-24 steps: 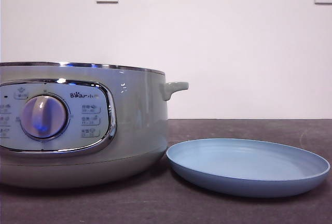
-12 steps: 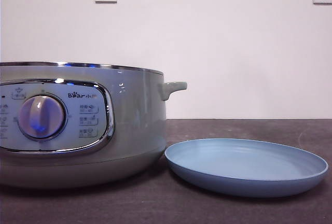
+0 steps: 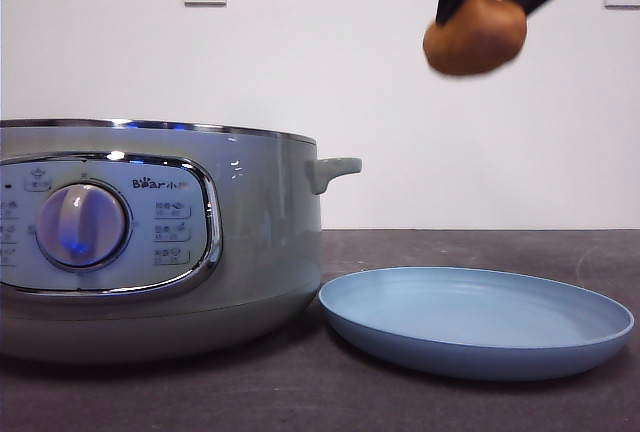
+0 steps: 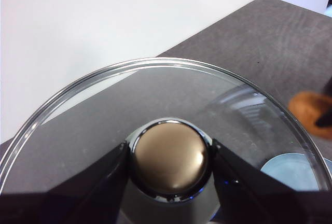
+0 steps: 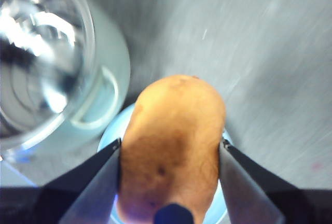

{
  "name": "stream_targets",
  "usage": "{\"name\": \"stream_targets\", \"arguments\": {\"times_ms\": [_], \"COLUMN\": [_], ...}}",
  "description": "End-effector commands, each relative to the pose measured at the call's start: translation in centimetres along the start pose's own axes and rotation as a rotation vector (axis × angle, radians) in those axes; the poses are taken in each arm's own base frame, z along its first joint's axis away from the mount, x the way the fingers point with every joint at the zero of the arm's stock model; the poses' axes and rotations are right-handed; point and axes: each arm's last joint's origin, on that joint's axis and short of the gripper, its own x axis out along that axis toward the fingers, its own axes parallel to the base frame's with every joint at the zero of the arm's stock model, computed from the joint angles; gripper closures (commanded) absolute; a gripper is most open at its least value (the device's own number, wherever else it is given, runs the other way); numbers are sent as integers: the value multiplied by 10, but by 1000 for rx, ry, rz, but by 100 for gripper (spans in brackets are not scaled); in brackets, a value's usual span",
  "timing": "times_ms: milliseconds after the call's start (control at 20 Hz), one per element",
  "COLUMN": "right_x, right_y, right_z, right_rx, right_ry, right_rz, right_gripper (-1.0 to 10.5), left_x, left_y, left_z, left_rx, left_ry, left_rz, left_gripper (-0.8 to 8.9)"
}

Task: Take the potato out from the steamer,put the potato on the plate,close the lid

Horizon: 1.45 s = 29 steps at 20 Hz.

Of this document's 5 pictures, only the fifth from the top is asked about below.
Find pale green electric steamer pot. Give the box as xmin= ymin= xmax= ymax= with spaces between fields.
xmin=0 ymin=1 xmax=132 ymax=186

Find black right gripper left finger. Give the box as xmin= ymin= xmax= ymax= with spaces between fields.
xmin=38 ymin=137 xmax=122 ymax=224

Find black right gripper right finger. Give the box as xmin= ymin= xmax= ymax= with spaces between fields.
xmin=219 ymin=136 xmax=307 ymax=224

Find blue round plate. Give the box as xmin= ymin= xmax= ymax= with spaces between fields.
xmin=97 ymin=103 xmax=234 ymax=224

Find brown potato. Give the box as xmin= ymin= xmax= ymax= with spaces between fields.
xmin=116 ymin=74 xmax=227 ymax=224

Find glass lid with grey knob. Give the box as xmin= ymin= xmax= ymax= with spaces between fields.
xmin=0 ymin=0 xmax=96 ymax=141

